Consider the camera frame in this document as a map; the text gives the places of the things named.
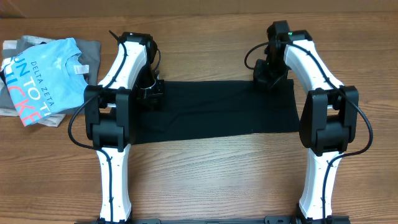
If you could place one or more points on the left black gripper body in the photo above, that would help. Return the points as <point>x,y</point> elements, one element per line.
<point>152,93</point>

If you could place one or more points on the black t-shirt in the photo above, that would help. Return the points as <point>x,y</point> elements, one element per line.
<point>197,110</point>

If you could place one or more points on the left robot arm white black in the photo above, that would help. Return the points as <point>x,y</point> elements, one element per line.
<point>112,106</point>

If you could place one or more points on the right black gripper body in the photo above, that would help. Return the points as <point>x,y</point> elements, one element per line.
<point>266,77</point>

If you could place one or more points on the light blue printed t-shirt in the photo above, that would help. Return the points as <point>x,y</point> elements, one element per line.
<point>42,80</point>

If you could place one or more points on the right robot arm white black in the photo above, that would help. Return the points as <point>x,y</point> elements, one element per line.
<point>328,121</point>

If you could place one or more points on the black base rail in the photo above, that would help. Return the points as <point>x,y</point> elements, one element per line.
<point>284,219</point>

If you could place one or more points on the grey folded t-shirt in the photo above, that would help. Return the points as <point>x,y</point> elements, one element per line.
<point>90,56</point>

